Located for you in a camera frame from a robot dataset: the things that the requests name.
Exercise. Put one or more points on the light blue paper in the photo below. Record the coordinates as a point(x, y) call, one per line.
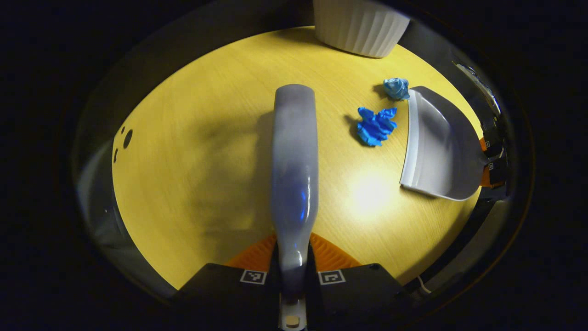
point(396, 88)

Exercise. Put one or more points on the dark blue paper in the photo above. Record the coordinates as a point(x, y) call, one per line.
point(374, 126)

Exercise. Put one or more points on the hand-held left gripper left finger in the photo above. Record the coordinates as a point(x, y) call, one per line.
point(220, 289)

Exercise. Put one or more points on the grey plastic dustpan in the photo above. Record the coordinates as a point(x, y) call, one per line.
point(441, 147)

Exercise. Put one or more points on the small grey broom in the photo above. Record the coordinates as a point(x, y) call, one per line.
point(294, 161)

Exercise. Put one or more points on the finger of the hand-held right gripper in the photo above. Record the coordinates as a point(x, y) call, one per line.
point(497, 172)
point(492, 146)

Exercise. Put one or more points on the white ribbed garbage bin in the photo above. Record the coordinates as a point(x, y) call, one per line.
point(358, 27)

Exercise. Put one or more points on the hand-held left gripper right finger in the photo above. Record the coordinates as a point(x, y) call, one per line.
point(358, 289)

